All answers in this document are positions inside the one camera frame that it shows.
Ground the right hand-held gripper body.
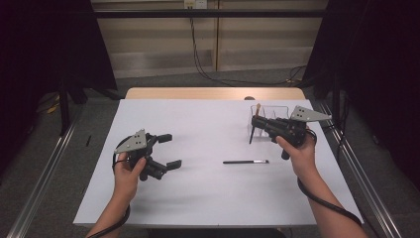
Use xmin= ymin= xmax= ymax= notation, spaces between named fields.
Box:
xmin=263 ymin=105 xmax=333 ymax=147

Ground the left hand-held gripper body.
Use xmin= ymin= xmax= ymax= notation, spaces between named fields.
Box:
xmin=114 ymin=128 xmax=167 ymax=181

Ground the black makeup brush gold ferrule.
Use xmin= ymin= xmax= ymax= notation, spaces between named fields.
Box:
xmin=249 ymin=102 xmax=262 ymax=146

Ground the clear acrylic organizer box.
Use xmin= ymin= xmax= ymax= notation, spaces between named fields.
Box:
xmin=247 ymin=104 xmax=291 ymax=138

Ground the black makeup brush silver ferrule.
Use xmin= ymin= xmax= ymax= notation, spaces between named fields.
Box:
xmin=222 ymin=159 xmax=270 ymax=165

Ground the person's right hand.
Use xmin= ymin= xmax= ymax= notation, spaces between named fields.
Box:
xmin=275 ymin=130 xmax=320 ymax=181

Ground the person's left hand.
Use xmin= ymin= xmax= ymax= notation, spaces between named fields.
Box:
xmin=113 ymin=157 xmax=148 ymax=202

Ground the black metal stand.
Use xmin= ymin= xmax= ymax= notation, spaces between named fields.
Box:
xmin=58 ymin=77 xmax=71 ymax=137
xmin=331 ymin=70 xmax=342 ymax=125

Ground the black curtain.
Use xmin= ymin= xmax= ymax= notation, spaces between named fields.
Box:
xmin=301 ymin=0 xmax=420 ymax=191
xmin=0 ymin=0 xmax=119 ymax=173

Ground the black horizontal metal bar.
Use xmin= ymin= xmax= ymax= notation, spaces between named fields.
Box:
xmin=93 ymin=9 xmax=329 ymax=19

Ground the left hand-held gripper cable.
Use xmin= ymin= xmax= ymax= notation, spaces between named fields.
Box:
xmin=87 ymin=136 xmax=133 ymax=238

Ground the hand-held gripper cable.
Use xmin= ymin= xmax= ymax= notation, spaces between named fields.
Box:
xmin=296 ymin=128 xmax=364 ymax=226
xmin=87 ymin=136 xmax=133 ymax=238

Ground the right hand-held gripper cable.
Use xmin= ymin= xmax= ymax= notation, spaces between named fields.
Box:
xmin=296 ymin=128 xmax=364 ymax=226

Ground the black power cable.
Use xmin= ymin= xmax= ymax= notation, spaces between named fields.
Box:
xmin=188 ymin=8 xmax=307 ymax=86

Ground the vertical wall trim strip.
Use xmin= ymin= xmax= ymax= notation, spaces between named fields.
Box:
xmin=214 ymin=0 xmax=221 ymax=72

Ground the aluminium floor rail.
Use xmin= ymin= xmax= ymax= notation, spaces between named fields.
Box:
xmin=316 ymin=100 xmax=403 ymax=238
xmin=6 ymin=105 xmax=84 ymax=238

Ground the white wall power outlet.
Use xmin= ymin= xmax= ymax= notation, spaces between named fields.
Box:
xmin=183 ymin=0 xmax=208 ymax=10

